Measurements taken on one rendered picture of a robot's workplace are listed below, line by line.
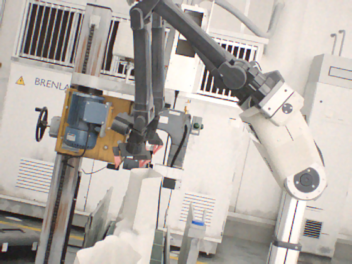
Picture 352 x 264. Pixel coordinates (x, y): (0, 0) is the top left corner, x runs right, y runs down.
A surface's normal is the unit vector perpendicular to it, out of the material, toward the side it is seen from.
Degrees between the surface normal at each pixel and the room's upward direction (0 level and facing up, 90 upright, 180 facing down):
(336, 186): 90
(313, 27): 90
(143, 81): 112
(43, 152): 90
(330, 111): 90
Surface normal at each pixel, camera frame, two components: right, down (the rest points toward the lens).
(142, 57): -0.24, 0.39
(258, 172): 0.00, 0.05
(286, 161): 0.27, 0.53
